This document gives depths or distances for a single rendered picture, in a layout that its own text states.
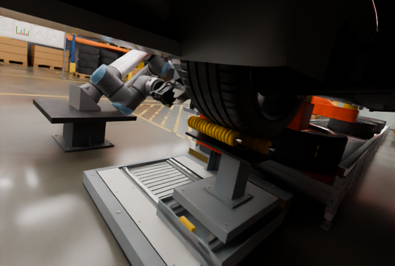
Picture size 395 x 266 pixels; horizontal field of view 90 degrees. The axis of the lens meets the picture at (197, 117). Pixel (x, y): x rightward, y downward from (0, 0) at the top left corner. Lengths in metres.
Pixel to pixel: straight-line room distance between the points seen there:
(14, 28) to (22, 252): 6.20
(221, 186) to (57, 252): 0.66
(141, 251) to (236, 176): 0.44
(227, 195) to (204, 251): 0.24
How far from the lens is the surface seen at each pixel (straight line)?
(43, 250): 1.03
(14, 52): 10.28
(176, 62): 0.77
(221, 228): 0.78
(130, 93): 0.95
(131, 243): 0.89
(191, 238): 0.83
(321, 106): 3.18
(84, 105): 1.79
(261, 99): 0.99
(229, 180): 0.88
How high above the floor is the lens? 0.70
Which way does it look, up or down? 11 degrees down
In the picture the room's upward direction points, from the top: 11 degrees clockwise
